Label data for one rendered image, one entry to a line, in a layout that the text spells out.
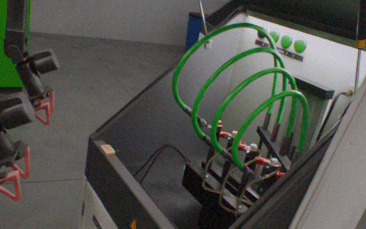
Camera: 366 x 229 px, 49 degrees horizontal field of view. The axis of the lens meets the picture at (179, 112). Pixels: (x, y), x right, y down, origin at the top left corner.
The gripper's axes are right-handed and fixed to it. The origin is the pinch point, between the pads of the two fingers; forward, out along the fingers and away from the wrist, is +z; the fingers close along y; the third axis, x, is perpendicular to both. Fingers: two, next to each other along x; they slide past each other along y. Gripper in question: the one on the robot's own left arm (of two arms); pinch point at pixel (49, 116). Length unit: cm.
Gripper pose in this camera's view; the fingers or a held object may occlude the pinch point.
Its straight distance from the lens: 141.1
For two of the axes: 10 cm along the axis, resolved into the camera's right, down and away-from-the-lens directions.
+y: -1.5, -3.7, 9.2
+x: -9.5, 3.2, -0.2
